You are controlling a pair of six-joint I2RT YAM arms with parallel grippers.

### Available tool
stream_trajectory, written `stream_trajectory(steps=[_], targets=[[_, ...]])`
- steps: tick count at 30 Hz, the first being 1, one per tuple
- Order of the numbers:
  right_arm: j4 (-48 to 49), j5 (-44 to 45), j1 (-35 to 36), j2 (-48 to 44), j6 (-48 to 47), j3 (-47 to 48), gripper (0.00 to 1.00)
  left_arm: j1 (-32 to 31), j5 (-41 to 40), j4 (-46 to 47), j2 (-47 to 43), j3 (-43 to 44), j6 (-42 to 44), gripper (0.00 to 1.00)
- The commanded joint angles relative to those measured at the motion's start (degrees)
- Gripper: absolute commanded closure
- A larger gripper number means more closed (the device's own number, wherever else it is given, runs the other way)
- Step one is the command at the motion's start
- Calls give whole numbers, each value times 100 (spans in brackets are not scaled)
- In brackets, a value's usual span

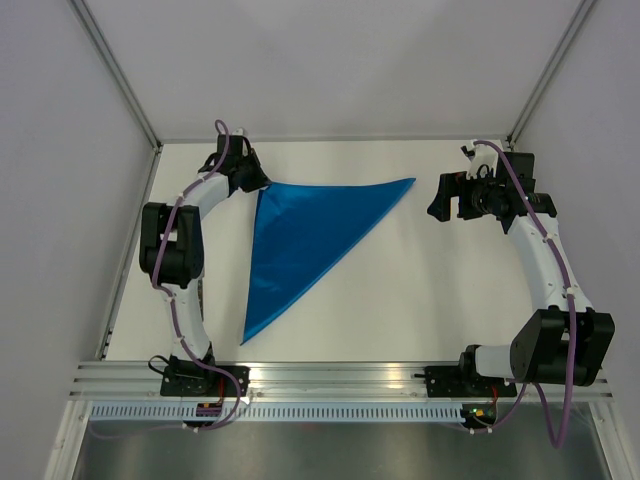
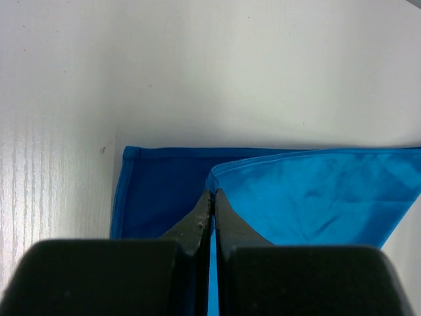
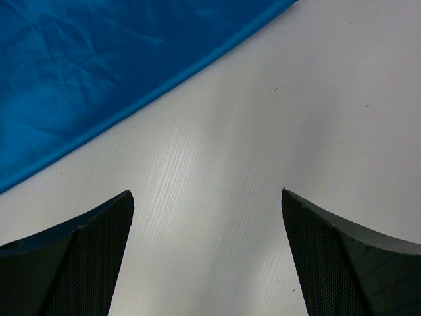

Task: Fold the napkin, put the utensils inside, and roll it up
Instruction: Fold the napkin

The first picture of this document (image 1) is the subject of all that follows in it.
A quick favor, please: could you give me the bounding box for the steel table knife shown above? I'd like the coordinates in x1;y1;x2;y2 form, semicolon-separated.
197;279;204;323

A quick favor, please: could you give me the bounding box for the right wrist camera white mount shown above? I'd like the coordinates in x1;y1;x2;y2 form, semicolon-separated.
461;140;500;180

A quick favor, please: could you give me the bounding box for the aluminium frame post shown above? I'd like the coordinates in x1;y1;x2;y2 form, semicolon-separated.
67;0;164;151
506;0;599;147

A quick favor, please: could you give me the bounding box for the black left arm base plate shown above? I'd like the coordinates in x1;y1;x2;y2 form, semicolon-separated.
160;362;250;398

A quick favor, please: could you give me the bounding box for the blue cloth napkin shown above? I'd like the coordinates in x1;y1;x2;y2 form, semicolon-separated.
241;178;415;344

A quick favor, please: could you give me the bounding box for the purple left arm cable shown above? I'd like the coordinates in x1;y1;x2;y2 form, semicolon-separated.
149;118;251;401

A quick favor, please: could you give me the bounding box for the aluminium mounting rail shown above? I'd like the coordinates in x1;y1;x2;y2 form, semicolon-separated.
69;362;616;401

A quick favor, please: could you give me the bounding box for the aluminium frame right post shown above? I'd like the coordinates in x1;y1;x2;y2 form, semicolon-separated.
506;0;599;147

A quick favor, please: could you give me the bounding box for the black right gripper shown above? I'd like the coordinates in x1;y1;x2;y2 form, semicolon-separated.
427;168;504;222

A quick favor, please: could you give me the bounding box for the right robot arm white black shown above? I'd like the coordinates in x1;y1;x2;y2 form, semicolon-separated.
427;142;615;395

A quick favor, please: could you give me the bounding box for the white slotted cable duct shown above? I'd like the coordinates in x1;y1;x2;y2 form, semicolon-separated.
89;401;463;423

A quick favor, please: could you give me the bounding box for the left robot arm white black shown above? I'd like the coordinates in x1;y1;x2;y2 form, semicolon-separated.
139;128;271;396

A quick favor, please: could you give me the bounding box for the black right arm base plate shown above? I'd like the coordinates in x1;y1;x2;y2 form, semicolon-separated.
414;366;518;399

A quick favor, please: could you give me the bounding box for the aluminium frame left post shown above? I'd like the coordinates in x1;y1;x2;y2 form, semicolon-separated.
67;0;164;151

